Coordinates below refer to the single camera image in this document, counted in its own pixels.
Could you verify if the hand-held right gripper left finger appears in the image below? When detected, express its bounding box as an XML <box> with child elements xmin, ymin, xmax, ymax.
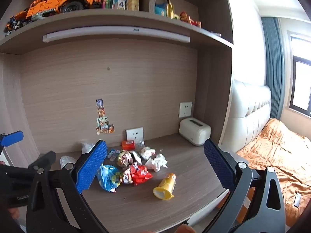
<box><xmin>26</xmin><ymin>139</ymin><xmax>108</xmax><ymax>233</ymax></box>

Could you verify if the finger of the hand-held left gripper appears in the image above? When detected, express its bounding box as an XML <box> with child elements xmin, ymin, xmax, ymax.
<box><xmin>0</xmin><ymin>130</ymin><xmax>24</xmax><ymax>149</ymax></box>
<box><xmin>29</xmin><ymin>150</ymin><xmax>57</xmax><ymax>174</ymax></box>

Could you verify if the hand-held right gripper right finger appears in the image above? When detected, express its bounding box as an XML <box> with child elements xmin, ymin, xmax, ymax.
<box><xmin>203</xmin><ymin>139</ymin><xmax>286</xmax><ymax>233</ymax></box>

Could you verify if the blue snack bag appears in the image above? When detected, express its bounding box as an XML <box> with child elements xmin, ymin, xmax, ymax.
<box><xmin>97</xmin><ymin>164</ymin><xmax>122</xmax><ymax>193</ymax></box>

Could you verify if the colourful snack wrapper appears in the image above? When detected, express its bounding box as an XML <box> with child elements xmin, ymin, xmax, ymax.
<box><xmin>116</xmin><ymin>150</ymin><xmax>134</xmax><ymax>168</ymax></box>

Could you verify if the red snack wrapper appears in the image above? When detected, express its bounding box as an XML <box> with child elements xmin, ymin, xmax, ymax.
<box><xmin>121</xmin><ymin>164</ymin><xmax>154</xmax><ymax>186</ymax></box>

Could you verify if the white tissue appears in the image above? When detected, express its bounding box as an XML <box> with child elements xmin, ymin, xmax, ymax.
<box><xmin>145</xmin><ymin>153</ymin><xmax>168</xmax><ymax>172</ymax></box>

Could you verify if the person's left hand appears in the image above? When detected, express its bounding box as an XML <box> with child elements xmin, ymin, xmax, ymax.
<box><xmin>0</xmin><ymin>207</ymin><xmax>20</xmax><ymax>224</ymax></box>

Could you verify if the white plastic bag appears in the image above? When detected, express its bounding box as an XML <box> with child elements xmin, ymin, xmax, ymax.
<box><xmin>81</xmin><ymin>142</ymin><xmax>96</xmax><ymax>155</ymax></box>
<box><xmin>60</xmin><ymin>156</ymin><xmax>77</xmax><ymax>170</ymax></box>

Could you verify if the small blue white wrapper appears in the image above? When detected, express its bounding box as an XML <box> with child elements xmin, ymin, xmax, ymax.
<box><xmin>107</xmin><ymin>149</ymin><xmax>120</xmax><ymax>161</ymax></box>

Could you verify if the small red box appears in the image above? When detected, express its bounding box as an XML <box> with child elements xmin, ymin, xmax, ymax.
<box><xmin>121</xmin><ymin>140</ymin><xmax>136</xmax><ymax>150</ymax></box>

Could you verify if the picture sticker strip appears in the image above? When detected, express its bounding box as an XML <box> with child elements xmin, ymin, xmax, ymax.
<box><xmin>95</xmin><ymin>99</ymin><xmax>115</xmax><ymax>135</ymax></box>

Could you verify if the cream toaster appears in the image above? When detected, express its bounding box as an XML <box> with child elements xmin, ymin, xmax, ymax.
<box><xmin>179</xmin><ymin>117</ymin><xmax>212</xmax><ymax>146</ymax></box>

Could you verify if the white snack wrapper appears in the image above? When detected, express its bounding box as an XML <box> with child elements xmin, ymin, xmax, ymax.
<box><xmin>129</xmin><ymin>150</ymin><xmax>143</xmax><ymax>166</ymax></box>

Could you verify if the white padded headboard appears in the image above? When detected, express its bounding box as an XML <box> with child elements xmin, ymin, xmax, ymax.
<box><xmin>222</xmin><ymin>80</ymin><xmax>272</xmax><ymax>154</ymax></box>

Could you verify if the orange blanket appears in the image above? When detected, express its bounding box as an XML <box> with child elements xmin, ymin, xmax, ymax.
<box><xmin>236</xmin><ymin>118</ymin><xmax>311</xmax><ymax>227</ymax></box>

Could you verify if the grey blue curtain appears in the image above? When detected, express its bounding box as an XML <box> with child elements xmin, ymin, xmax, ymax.
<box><xmin>261</xmin><ymin>17</ymin><xmax>285</xmax><ymax>121</ymax></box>

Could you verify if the small orange black toy vehicle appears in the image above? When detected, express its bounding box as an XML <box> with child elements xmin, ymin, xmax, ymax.
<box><xmin>4</xmin><ymin>8</ymin><xmax>32</xmax><ymax>36</ymax></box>

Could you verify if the dark framed window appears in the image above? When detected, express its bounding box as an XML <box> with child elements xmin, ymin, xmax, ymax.
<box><xmin>286</xmin><ymin>30</ymin><xmax>311</xmax><ymax>117</ymax></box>

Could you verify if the white light bar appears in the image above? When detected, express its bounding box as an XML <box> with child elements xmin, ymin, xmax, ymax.
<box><xmin>42</xmin><ymin>26</ymin><xmax>190</xmax><ymax>43</ymax></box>

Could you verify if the orange toy brick car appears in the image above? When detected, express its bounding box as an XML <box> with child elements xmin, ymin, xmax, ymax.
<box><xmin>25</xmin><ymin>0</ymin><xmax>104</xmax><ymax>19</ymax></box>

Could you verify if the wooden shelf unit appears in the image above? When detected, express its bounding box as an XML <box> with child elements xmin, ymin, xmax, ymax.
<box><xmin>0</xmin><ymin>0</ymin><xmax>235</xmax><ymax>159</ymax></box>

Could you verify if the red toy figure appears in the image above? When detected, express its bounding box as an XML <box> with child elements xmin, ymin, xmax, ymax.
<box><xmin>180</xmin><ymin>11</ymin><xmax>202</xmax><ymax>29</ymax></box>

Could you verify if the yellow toy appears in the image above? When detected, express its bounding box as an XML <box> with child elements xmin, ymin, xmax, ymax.
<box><xmin>167</xmin><ymin>1</ymin><xmax>180</xmax><ymax>19</ymax></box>

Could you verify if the blue box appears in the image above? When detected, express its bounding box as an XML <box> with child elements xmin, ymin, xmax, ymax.
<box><xmin>155</xmin><ymin>2</ymin><xmax>169</xmax><ymax>17</ymax></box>

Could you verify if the white wall outlet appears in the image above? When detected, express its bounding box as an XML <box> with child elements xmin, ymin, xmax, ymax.
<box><xmin>179</xmin><ymin>102</ymin><xmax>192</xmax><ymax>118</ymax></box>
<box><xmin>126</xmin><ymin>127</ymin><xmax>144</xmax><ymax>142</ymax></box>

